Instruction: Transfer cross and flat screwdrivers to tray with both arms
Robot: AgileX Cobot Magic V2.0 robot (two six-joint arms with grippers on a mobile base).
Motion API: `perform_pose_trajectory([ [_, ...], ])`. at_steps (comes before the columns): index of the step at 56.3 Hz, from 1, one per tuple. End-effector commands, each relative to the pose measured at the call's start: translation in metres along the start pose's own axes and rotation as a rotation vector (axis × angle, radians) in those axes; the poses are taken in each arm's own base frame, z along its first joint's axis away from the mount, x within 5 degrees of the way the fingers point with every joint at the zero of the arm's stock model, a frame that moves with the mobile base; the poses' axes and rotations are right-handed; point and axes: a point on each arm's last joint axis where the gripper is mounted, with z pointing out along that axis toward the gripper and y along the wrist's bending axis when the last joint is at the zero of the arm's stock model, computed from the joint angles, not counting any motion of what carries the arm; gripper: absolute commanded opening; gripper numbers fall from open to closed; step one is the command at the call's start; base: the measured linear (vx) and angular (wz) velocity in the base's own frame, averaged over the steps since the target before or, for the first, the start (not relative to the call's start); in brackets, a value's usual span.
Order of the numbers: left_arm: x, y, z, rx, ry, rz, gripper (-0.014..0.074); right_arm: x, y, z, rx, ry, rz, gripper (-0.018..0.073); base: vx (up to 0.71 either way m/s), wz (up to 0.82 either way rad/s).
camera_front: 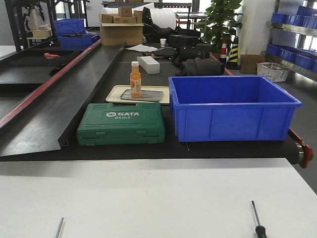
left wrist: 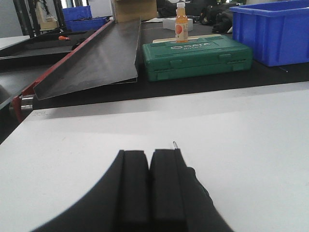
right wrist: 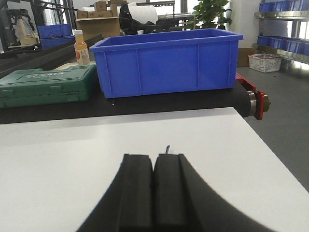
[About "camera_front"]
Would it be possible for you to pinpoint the small metal tray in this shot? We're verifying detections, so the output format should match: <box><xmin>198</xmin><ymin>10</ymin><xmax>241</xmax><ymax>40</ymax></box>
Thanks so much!
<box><xmin>120</xmin><ymin>89</ymin><xmax>163</xmax><ymax>102</ymax></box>

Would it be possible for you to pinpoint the beige plastic tray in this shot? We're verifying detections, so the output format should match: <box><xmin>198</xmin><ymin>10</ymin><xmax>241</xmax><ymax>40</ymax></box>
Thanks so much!
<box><xmin>106</xmin><ymin>85</ymin><xmax>170</xmax><ymax>105</ymax></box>

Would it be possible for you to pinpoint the large blue plastic bin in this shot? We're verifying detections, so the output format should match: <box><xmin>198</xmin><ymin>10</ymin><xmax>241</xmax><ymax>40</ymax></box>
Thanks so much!
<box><xmin>168</xmin><ymin>75</ymin><xmax>302</xmax><ymax>142</ymax></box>

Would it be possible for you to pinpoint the orange juice bottle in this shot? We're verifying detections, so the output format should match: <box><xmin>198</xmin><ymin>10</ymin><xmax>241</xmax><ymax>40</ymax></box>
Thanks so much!
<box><xmin>130</xmin><ymin>61</ymin><xmax>142</xmax><ymax>98</ymax></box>

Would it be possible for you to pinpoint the white foam block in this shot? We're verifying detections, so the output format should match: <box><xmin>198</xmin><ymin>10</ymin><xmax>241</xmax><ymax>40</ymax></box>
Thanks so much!
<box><xmin>137</xmin><ymin>56</ymin><xmax>160</xmax><ymax>74</ymax></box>

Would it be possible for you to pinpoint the green SATA tool case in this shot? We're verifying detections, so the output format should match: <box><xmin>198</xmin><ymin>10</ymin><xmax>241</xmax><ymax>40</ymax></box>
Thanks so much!
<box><xmin>76</xmin><ymin>102</ymin><xmax>165</xmax><ymax>146</ymax></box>

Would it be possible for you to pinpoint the dark bag on belt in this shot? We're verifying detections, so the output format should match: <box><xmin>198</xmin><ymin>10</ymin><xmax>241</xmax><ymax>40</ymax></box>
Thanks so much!
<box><xmin>176</xmin><ymin>58</ymin><xmax>225</xmax><ymax>76</ymax></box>

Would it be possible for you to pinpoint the white paper cup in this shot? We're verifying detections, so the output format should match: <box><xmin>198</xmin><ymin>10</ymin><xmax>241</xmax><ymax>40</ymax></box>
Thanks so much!
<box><xmin>160</xmin><ymin>38</ymin><xmax>166</xmax><ymax>48</ymax></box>

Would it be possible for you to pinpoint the yellow black traffic cone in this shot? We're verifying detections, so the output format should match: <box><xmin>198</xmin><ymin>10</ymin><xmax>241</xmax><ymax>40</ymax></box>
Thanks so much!
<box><xmin>226</xmin><ymin>36</ymin><xmax>239</xmax><ymax>70</ymax></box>

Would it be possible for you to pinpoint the red white traffic cone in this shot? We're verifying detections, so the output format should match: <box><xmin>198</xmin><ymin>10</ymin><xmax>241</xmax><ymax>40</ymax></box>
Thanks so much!
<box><xmin>219</xmin><ymin>39</ymin><xmax>227</xmax><ymax>63</ymax></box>

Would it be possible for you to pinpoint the large cardboard box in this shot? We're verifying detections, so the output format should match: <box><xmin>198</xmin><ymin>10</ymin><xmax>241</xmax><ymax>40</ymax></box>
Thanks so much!
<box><xmin>100</xmin><ymin>23</ymin><xmax>143</xmax><ymax>46</ymax></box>

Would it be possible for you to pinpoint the brown cardboard box on floor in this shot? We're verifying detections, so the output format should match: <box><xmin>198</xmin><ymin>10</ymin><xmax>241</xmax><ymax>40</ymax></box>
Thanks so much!
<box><xmin>240</xmin><ymin>55</ymin><xmax>265</xmax><ymax>74</ymax></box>

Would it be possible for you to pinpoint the blue crate on conveyor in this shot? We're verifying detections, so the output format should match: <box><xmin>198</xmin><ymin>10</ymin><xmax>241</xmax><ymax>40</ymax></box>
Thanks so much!
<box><xmin>58</xmin><ymin>34</ymin><xmax>100</xmax><ymax>50</ymax></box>

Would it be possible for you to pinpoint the green potted plant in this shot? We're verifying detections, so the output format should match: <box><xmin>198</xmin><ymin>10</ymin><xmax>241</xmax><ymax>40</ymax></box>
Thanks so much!
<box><xmin>198</xmin><ymin>0</ymin><xmax>243</xmax><ymax>51</ymax></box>

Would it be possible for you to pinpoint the red conveyor roller end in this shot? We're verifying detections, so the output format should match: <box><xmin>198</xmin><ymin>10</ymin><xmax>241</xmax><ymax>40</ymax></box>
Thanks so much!
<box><xmin>288</xmin><ymin>128</ymin><xmax>314</xmax><ymax>168</ymax></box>

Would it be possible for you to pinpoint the orange handled tool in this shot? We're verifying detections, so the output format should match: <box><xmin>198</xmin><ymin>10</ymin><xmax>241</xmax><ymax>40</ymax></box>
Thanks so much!
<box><xmin>44</xmin><ymin>53</ymin><xmax>60</xmax><ymax>59</ymax></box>

